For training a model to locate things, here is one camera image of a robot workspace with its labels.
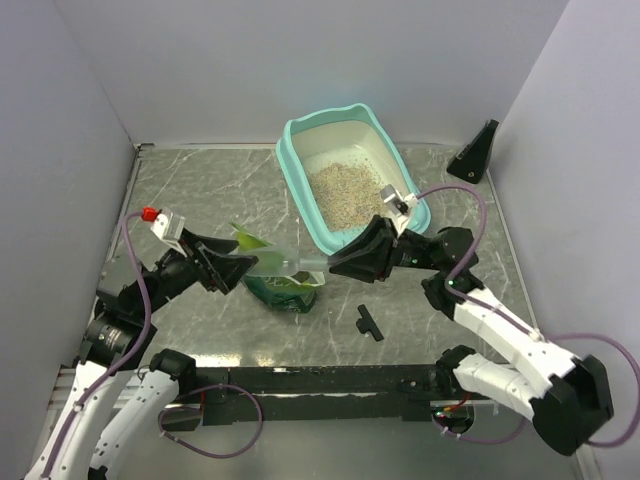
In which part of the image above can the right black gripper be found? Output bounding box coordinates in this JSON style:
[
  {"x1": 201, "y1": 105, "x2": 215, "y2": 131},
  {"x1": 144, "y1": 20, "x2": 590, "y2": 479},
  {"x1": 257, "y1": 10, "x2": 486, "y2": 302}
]
[{"x1": 328, "y1": 214, "x2": 443, "y2": 284}]

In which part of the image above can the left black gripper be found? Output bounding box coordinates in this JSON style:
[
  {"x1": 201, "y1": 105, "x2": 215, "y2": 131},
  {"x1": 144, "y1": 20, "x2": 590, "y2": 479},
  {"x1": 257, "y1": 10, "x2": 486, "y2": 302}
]
[{"x1": 134, "y1": 226, "x2": 258, "y2": 317}]

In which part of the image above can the clear plastic scoop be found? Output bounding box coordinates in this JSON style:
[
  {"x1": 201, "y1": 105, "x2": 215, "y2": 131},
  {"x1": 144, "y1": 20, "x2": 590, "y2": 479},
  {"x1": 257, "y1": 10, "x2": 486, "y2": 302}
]
[{"x1": 247, "y1": 245, "x2": 329, "y2": 277}]

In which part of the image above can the black bag clip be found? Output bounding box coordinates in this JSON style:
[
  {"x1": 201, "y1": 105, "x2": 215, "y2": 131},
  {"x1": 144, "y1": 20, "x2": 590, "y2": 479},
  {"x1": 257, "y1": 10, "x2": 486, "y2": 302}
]
[{"x1": 356, "y1": 304, "x2": 384, "y2": 342}]

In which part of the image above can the green cat litter bag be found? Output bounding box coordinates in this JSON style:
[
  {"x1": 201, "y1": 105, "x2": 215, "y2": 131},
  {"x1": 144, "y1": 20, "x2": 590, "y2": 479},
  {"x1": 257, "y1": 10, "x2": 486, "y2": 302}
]
[{"x1": 230, "y1": 222, "x2": 325, "y2": 314}]

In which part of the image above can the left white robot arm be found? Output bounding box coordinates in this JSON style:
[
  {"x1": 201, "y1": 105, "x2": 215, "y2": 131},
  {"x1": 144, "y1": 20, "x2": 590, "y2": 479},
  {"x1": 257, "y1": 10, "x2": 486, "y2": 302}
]
[{"x1": 26, "y1": 230, "x2": 258, "y2": 479}]

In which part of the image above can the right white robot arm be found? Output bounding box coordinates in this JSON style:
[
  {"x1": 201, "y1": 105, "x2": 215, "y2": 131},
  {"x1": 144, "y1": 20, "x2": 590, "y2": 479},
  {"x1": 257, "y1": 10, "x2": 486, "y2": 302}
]
[{"x1": 329, "y1": 216, "x2": 614, "y2": 456}]

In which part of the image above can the cat litter in box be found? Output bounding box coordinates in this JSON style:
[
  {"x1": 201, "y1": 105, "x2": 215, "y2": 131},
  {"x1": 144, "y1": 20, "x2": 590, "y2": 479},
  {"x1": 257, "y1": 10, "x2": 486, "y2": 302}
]
[{"x1": 308, "y1": 163, "x2": 387, "y2": 232}]

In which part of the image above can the teal litter box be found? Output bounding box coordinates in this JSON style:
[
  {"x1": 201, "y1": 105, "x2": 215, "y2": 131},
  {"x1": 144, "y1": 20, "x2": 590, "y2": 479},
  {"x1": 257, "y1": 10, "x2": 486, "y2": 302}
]
[{"x1": 276, "y1": 103, "x2": 419, "y2": 254}]

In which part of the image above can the black wedge stand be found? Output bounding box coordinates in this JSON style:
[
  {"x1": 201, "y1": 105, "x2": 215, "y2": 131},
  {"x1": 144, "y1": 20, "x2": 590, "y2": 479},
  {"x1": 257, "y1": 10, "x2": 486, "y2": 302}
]
[{"x1": 446, "y1": 119, "x2": 500, "y2": 185}]

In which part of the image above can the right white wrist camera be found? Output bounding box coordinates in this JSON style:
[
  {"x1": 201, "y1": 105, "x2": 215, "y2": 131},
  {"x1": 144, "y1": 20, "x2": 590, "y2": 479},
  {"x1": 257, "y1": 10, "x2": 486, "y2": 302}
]
[{"x1": 380, "y1": 185, "x2": 418, "y2": 237}]

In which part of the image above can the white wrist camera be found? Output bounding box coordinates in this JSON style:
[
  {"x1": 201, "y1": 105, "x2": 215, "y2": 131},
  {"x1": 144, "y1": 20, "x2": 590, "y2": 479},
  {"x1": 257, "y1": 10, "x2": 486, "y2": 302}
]
[
  {"x1": 141, "y1": 207, "x2": 185, "y2": 252},
  {"x1": 380, "y1": 185, "x2": 418, "y2": 237}
]

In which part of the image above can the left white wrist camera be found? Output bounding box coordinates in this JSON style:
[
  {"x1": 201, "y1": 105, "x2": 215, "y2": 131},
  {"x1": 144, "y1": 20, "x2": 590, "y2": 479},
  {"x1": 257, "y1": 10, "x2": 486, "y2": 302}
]
[{"x1": 141, "y1": 207, "x2": 185, "y2": 252}]

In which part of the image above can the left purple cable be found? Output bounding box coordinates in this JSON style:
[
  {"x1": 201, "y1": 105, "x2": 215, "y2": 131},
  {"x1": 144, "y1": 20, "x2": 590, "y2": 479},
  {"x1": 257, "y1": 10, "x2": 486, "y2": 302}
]
[{"x1": 42, "y1": 212, "x2": 265, "y2": 479}]

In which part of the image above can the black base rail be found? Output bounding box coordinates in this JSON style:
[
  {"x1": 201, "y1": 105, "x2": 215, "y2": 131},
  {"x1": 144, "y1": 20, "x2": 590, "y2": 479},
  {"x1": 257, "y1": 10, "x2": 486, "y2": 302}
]
[{"x1": 149, "y1": 364, "x2": 496, "y2": 426}]

